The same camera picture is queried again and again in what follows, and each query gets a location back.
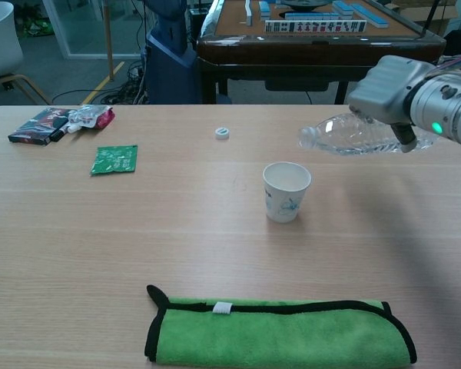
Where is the black marker pen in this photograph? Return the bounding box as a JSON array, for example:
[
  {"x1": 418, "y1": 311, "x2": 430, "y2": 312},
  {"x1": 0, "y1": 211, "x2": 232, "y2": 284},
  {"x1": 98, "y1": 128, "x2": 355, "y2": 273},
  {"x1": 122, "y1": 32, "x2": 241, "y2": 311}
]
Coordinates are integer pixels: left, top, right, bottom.
[{"x1": 49, "y1": 123, "x2": 71, "y2": 142}]

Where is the black tripod stand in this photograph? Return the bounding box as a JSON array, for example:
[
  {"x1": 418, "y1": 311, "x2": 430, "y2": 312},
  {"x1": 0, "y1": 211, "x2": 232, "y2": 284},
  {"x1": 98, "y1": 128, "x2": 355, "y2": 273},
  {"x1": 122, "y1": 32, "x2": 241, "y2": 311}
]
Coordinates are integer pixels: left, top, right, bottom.
[{"x1": 420, "y1": 0, "x2": 441, "y2": 39}]

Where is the green plastic bag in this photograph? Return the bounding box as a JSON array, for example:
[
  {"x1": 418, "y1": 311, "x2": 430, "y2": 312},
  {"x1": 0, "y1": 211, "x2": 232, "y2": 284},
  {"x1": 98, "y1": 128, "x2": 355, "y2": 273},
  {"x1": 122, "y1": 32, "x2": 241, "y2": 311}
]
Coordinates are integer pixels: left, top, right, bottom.
[{"x1": 21, "y1": 17, "x2": 55, "y2": 38}]

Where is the dark wood mahjong table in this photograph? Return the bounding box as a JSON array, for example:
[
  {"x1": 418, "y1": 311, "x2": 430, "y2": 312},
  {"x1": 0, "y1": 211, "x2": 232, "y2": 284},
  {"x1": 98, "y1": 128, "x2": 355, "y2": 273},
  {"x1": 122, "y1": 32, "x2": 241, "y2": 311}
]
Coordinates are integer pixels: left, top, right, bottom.
[{"x1": 195, "y1": 0, "x2": 447, "y2": 105}]

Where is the black floor cable tangle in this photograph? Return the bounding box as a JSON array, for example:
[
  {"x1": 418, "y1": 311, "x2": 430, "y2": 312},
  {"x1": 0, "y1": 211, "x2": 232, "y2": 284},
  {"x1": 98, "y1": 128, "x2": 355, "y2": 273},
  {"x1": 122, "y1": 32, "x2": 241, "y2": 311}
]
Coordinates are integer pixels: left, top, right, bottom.
[{"x1": 51, "y1": 57, "x2": 151, "y2": 105}]

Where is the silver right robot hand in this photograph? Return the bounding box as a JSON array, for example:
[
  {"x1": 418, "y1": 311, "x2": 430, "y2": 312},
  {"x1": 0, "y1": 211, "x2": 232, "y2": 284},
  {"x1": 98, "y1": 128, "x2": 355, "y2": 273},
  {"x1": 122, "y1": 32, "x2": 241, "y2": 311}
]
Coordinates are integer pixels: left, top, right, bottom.
[{"x1": 347, "y1": 55, "x2": 435, "y2": 154}]

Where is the dark mahjong table centre dome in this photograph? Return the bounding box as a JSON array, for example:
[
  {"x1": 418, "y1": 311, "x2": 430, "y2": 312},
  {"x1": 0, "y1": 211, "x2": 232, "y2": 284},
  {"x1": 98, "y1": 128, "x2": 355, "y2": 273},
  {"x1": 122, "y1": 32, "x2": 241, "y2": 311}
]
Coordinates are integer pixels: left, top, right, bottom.
[{"x1": 282, "y1": 0, "x2": 330, "y2": 11}]

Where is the white paper cup blue print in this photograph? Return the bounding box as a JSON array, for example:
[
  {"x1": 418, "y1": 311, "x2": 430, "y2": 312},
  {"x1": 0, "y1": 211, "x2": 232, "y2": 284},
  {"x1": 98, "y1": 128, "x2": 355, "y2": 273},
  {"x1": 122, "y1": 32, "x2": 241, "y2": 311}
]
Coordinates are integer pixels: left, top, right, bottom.
[{"x1": 262, "y1": 161, "x2": 313, "y2": 224}]

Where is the wooden pole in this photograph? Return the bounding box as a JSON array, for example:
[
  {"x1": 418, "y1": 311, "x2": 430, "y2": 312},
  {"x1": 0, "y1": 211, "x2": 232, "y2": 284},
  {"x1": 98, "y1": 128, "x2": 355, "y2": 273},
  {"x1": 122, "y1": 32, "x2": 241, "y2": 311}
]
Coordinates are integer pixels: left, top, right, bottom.
[{"x1": 102, "y1": 0, "x2": 115, "y2": 81}]

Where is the transparent plastic water bottle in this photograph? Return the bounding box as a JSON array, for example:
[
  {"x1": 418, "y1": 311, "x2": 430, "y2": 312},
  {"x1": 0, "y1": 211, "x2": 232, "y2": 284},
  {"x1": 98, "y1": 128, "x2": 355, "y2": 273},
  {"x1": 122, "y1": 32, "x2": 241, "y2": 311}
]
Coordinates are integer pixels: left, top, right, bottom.
[{"x1": 297, "y1": 112, "x2": 441, "y2": 156}]

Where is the green microfiber cloth black trim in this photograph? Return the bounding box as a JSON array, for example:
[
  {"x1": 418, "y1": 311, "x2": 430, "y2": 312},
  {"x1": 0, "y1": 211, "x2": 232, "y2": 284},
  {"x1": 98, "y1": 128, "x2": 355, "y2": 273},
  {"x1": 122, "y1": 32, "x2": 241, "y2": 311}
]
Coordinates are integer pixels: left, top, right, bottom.
[{"x1": 144, "y1": 284, "x2": 418, "y2": 364}]

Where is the red snack packet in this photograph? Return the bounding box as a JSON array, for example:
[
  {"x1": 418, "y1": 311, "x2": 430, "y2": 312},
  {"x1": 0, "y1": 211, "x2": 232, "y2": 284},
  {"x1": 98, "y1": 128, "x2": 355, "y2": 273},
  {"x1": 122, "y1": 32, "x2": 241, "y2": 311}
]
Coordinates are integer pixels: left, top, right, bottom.
[{"x1": 94, "y1": 107, "x2": 116, "y2": 131}]

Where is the green foil sachet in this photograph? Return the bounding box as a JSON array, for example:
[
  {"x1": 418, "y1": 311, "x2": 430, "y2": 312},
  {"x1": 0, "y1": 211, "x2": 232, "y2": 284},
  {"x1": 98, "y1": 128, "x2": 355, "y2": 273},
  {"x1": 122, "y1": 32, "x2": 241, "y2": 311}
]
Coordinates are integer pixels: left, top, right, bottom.
[{"x1": 89, "y1": 145, "x2": 138, "y2": 177}]

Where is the blue machine base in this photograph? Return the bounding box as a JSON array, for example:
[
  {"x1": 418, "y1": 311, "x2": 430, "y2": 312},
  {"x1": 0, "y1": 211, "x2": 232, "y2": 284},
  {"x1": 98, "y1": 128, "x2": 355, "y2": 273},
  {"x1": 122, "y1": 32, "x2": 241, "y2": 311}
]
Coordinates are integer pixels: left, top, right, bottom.
[{"x1": 144, "y1": 0, "x2": 203, "y2": 105}]

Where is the dark printed flat box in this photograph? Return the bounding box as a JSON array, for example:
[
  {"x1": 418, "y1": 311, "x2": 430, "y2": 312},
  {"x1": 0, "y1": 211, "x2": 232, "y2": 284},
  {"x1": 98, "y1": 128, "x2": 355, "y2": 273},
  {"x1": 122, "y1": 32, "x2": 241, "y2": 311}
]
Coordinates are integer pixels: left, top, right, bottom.
[{"x1": 7, "y1": 108, "x2": 71, "y2": 146}]

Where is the face-up mahjong tile row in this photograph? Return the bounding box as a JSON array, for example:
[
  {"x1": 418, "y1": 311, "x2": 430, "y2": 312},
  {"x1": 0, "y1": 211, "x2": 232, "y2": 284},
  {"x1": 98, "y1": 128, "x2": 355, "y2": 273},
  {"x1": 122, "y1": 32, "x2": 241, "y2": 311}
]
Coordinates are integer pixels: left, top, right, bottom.
[{"x1": 264, "y1": 19, "x2": 368, "y2": 34}]

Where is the red and clear pouch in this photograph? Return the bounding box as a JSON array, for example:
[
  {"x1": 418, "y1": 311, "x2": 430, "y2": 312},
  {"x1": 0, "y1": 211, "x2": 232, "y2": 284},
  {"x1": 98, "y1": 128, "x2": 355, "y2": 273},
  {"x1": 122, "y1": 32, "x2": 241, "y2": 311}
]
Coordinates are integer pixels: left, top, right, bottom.
[{"x1": 66, "y1": 104, "x2": 111, "y2": 134}]

